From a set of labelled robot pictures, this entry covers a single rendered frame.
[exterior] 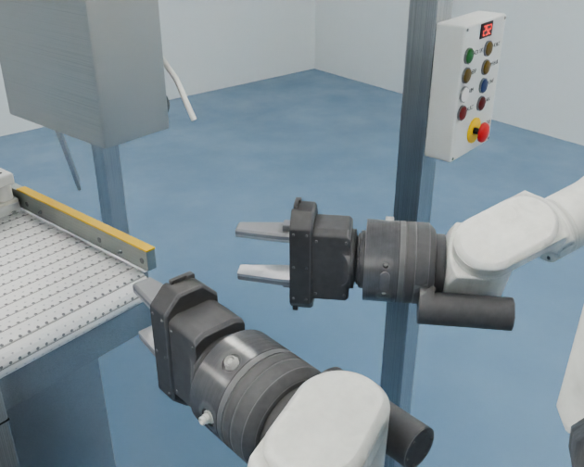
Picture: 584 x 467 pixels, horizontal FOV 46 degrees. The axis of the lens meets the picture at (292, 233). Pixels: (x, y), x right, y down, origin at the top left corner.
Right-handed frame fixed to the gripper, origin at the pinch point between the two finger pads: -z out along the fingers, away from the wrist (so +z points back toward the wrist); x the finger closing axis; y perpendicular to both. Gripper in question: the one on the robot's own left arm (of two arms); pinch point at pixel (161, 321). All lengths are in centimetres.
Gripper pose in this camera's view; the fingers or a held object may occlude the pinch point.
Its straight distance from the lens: 65.6
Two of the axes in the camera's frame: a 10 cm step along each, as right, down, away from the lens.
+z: 6.7, 3.4, -6.6
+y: 7.4, -3.1, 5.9
